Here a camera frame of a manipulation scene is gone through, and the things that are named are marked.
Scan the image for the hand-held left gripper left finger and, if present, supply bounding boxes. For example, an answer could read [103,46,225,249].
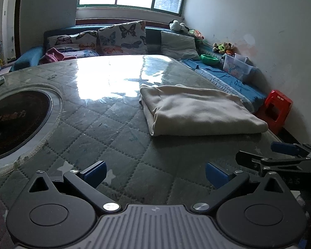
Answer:
[28,160,121,212]

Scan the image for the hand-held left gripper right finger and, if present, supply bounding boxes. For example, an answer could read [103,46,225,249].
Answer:
[190,161,285,212]

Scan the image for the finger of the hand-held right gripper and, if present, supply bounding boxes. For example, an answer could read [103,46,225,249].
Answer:
[271,142,311,157]
[235,150,311,177]

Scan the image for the cream cloth garment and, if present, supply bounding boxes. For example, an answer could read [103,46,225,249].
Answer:
[139,84,268,137]

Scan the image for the red plastic stool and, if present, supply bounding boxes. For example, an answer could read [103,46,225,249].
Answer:
[255,89,293,135]

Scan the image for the blue sofa cover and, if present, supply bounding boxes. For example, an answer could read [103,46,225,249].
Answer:
[183,58,267,109]

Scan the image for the patterned grey sofa cover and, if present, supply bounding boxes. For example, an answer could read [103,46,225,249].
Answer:
[194,69,256,113]

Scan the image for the clear plastic storage box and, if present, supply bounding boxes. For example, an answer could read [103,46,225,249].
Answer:
[222,53,253,82]

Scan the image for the round built-in induction cooker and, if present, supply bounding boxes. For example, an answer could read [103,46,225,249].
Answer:
[0,83,64,179]

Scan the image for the green plastic basin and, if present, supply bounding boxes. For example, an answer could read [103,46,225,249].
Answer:
[200,54,220,66]

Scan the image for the brown and green plush toys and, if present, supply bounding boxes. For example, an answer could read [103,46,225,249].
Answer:
[213,42,235,55]

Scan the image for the pink cloth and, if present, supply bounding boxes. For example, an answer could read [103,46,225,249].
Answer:
[39,47,77,65]

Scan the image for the long butterfly print pillow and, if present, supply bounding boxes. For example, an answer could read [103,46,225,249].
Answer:
[47,30,100,59]

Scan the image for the grey pillow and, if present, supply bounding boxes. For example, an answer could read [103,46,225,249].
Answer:
[160,31,200,60]

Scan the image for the square butterfly print pillow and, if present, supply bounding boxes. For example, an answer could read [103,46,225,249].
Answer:
[97,21,148,56]

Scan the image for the orange and green toy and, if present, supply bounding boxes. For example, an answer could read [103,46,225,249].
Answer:
[189,29,205,40]

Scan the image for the blue sofa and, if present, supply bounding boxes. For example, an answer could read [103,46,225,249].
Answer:
[12,26,267,115]

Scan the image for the panda plush toy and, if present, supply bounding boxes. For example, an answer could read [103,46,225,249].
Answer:
[169,19,190,33]

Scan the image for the dark brown door frame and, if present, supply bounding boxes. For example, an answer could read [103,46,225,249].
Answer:
[13,0,25,60]

